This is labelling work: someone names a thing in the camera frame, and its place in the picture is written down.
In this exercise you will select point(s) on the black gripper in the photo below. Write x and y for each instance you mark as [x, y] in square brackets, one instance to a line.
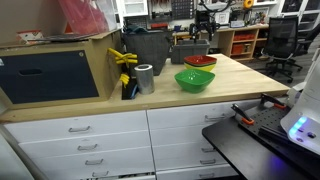
[202, 22]

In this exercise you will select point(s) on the green plastic bowl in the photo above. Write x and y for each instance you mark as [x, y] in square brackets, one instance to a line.
[194, 80]

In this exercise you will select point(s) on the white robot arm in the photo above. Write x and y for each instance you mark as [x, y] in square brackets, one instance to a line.
[302, 123]

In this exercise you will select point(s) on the red plastic bowl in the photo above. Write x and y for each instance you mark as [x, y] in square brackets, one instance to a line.
[200, 60]

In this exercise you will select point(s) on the yellow plastic bowl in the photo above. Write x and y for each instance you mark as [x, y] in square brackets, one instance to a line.
[207, 68]

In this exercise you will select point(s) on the grey plastic bin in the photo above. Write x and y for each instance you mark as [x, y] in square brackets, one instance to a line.
[186, 48]

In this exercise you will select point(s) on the wooden shelf unit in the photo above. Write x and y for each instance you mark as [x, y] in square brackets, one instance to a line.
[241, 43]

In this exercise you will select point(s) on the dark grey fabric basket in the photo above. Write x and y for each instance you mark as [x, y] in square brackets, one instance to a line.
[151, 48]

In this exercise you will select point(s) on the silver metal cylinder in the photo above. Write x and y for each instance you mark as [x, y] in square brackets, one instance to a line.
[144, 76]

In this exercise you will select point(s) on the black office chair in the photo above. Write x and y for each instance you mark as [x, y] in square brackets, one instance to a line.
[281, 45]

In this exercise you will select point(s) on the white drawer cabinet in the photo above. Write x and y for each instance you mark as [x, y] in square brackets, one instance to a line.
[158, 144]

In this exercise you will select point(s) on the orange handled black clamp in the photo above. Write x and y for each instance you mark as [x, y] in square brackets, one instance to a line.
[244, 117]

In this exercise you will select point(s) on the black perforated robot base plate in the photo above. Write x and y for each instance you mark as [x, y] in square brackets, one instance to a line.
[262, 151]

